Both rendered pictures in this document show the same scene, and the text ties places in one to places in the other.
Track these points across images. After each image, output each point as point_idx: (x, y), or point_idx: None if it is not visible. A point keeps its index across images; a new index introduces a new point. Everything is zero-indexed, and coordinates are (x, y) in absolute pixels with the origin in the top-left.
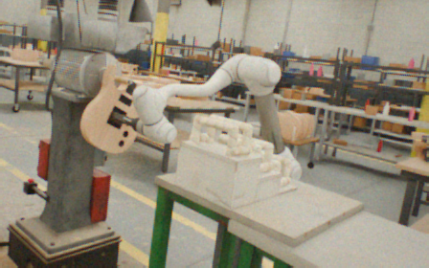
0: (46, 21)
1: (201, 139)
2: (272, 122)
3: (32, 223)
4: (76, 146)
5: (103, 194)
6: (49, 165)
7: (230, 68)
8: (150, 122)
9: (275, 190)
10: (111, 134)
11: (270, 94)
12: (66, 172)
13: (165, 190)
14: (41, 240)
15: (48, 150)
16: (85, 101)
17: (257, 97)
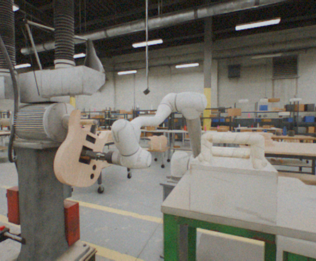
0: None
1: None
2: (200, 137)
3: None
4: (46, 188)
5: (75, 219)
6: (20, 210)
7: (169, 102)
8: (131, 153)
9: None
10: (83, 171)
11: (198, 117)
12: (40, 213)
13: (174, 217)
14: None
15: (17, 197)
16: (51, 147)
17: (190, 120)
